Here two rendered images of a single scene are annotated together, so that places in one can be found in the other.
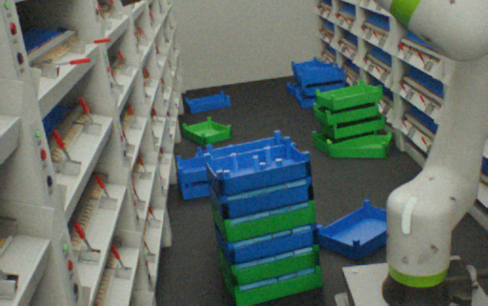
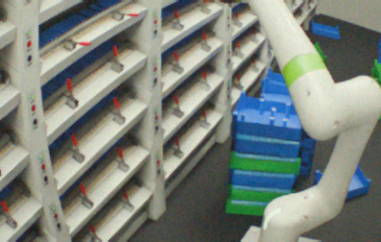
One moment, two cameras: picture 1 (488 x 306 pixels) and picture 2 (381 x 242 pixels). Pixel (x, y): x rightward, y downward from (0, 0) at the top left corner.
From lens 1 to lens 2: 0.68 m
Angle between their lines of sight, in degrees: 27
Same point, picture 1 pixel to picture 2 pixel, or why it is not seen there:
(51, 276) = (31, 170)
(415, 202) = (276, 213)
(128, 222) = (145, 131)
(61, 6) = not seen: outside the picture
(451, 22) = (303, 109)
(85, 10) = not seen: outside the picture
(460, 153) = (329, 187)
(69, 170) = (70, 104)
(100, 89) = (143, 35)
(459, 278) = not seen: outside the picture
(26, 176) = (21, 119)
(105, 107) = (143, 47)
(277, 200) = (274, 150)
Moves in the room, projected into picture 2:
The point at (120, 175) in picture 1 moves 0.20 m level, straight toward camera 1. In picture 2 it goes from (145, 96) to (125, 125)
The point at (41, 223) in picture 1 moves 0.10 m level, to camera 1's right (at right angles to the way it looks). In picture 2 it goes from (26, 144) to (48, 154)
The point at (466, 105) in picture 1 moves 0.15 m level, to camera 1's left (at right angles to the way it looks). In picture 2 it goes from (338, 157) to (291, 146)
